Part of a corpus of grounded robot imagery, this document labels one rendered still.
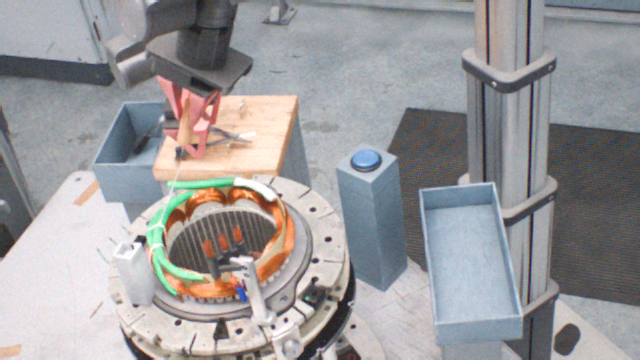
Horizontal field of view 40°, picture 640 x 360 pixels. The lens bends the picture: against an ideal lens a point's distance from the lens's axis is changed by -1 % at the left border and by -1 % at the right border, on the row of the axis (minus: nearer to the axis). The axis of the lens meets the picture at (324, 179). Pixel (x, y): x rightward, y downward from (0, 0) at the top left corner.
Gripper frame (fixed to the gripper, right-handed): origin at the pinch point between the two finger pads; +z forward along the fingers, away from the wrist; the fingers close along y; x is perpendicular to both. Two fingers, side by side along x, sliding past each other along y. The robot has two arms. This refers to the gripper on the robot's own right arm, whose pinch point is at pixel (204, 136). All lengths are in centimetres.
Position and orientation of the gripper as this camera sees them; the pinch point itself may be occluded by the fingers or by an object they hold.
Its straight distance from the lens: 139.8
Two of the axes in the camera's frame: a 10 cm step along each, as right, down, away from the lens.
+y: -1.4, 6.7, -7.3
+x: 9.8, -0.1, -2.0
